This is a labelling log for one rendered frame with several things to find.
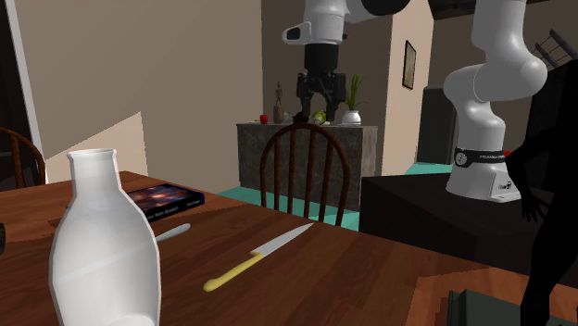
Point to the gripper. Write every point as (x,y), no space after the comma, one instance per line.
(321,58)

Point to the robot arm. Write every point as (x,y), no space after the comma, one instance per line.
(478,171)

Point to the brown wooden chair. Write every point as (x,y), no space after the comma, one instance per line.
(31,153)
(336,153)

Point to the grey stone sideboard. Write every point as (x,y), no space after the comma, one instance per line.
(361,153)

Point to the dark cabinet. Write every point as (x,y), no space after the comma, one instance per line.
(436,126)

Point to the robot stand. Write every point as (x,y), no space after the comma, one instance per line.
(415,212)

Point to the dark book with nebula cover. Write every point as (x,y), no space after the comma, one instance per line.
(167,198)

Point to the grey utensil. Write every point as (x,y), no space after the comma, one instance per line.
(174,231)

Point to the black human figure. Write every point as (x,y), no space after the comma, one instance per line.
(555,180)

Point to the white vase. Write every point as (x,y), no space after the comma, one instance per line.
(104,244)

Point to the dark green box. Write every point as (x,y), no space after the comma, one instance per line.
(487,311)

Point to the black object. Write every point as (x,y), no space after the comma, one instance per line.
(2,239)

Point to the framed wall picture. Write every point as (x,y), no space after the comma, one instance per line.
(409,65)

